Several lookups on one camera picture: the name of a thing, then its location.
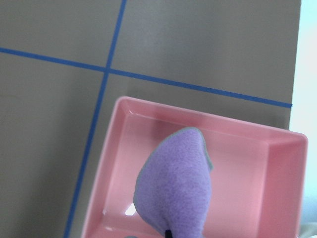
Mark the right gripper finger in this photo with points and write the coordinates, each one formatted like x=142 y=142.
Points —
x=168 y=234

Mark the pink plastic bin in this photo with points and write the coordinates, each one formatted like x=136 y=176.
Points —
x=256 y=181

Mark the purple cloth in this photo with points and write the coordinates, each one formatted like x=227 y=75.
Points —
x=173 y=188

